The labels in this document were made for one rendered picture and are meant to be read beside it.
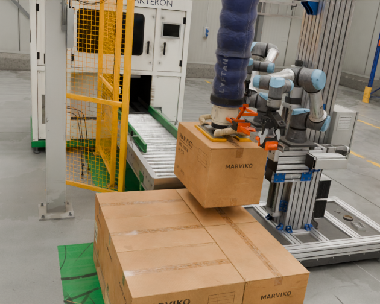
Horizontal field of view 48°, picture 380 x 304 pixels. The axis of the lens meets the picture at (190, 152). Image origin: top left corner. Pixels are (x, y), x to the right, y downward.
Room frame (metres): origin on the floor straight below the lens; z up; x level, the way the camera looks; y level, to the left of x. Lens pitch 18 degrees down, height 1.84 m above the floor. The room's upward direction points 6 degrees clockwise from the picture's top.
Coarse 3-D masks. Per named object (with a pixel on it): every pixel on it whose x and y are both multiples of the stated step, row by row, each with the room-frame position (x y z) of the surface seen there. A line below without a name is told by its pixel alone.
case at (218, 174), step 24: (192, 144) 2.72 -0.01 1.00; (216, 144) 2.55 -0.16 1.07; (240, 144) 2.60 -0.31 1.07; (192, 168) 2.68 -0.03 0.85; (216, 168) 2.47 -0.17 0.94; (240, 168) 2.54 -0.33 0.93; (264, 168) 2.61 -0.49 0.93; (192, 192) 2.64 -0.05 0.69; (216, 192) 2.48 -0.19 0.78; (240, 192) 2.55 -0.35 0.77
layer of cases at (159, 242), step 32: (128, 192) 2.87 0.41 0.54; (160, 192) 2.92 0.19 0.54; (96, 224) 2.73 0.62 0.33; (128, 224) 2.39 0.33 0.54; (160, 224) 2.43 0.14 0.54; (192, 224) 2.47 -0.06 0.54; (224, 224) 2.52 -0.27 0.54; (256, 224) 2.56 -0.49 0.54; (128, 256) 2.03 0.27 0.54; (160, 256) 2.06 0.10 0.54; (192, 256) 2.10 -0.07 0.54; (224, 256) 2.13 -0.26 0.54; (256, 256) 2.16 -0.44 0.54; (288, 256) 2.20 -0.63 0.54; (128, 288) 1.76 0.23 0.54; (160, 288) 1.78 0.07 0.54; (192, 288) 1.81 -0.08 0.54; (224, 288) 1.87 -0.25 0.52; (256, 288) 1.94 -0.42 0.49; (288, 288) 2.01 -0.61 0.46
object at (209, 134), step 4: (196, 124) 2.91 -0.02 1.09; (200, 124) 2.92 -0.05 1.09; (204, 124) 2.83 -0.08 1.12; (208, 124) 2.83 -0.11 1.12; (200, 128) 2.81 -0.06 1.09; (204, 128) 2.80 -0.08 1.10; (204, 132) 2.73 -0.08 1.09; (208, 132) 2.72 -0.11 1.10; (212, 132) 2.69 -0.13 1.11; (208, 136) 2.66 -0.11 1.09; (212, 136) 2.63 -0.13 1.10; (216, 136) 2.64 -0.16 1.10; (220, 136) 2.65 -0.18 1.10; (212, 140) 2.59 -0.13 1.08; (216, 140) 2.60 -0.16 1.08; (220, 140) 2.61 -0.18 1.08; (224, 140) 2.62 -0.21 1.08
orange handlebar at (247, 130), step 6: (246, 108) 3.07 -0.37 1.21; (246, 114) 2.89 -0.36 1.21; (252, 114) 2.91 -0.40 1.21; (228, 120) 2.68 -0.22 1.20; (240, 126) 2.52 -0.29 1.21; (246, 126) 2.53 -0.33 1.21; (246, 132) 2.43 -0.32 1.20; (258, 138) 2.30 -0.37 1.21; (270, 144) 2.19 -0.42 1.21; (276, 144) 2.21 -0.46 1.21
